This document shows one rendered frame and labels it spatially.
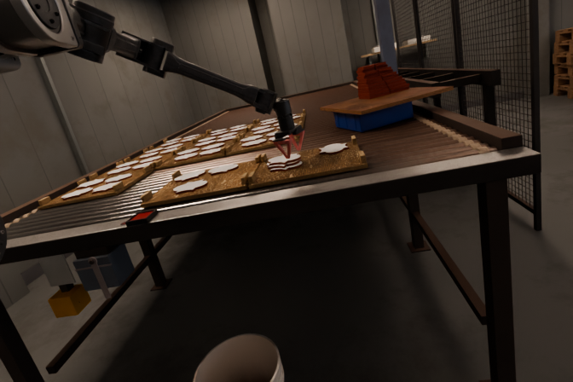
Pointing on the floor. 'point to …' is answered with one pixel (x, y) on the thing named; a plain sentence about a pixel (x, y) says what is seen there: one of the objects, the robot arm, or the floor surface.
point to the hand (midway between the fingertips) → (292, 152)
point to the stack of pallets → (564, 63)
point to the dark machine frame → (487, 78)
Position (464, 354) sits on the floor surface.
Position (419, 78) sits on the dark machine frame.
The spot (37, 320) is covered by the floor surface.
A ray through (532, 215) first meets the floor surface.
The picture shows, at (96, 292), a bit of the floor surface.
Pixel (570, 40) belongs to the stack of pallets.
